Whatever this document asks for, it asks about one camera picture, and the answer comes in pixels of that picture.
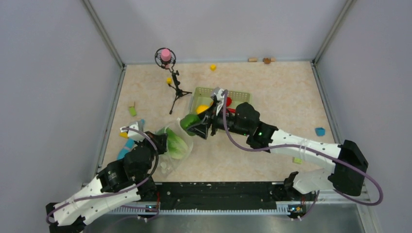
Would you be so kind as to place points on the small yellow cube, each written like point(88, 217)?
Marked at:
point(169, 80)

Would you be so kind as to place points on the yellow wooden block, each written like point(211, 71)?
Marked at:
point(123, 134)

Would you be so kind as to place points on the brown cork piece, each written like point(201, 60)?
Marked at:
point(266, 60)

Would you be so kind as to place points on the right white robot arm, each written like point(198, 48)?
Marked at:
point(339, 163)

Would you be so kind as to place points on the red toy chili pepper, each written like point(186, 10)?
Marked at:
point(233, 111)

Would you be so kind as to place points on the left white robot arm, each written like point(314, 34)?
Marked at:
point(123, 181)

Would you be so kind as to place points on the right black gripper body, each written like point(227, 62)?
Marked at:
point(217, 122)

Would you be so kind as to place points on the blue cylinder toy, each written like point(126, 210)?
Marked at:
point(128, 146)

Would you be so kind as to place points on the light green plastic basket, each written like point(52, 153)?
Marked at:
point(201, 96)

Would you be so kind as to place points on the green wooden block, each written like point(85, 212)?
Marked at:
point(132, 111)

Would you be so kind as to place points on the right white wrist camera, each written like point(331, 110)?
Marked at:
point(219, 102)

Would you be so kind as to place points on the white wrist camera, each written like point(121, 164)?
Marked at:
point(132, 129)
point(219, 102)

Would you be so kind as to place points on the clear zip top bag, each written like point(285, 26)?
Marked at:
point(167, 164)

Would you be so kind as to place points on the yellow toy lemon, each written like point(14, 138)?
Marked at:
point(202, 108)

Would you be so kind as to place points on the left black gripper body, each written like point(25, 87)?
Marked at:
point(146, 141)

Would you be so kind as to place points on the green toy bell pepper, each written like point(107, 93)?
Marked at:
point(187, 121)

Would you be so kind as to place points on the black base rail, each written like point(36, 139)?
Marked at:
point(221, 196)

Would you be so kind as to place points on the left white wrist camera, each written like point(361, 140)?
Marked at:
point(132, 129)

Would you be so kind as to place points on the blue toy block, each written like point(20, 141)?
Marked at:
point(320, 131)

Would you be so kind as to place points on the red orange toy pepper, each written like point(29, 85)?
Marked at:
point(228, 102)

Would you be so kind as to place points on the green toy cabbage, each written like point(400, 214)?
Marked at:
point(177, 147)

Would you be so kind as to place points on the pink microphone on tripod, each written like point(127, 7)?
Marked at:
point(165, 58)

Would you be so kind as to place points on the cork at back wall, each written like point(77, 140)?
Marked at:
point(253, 59)

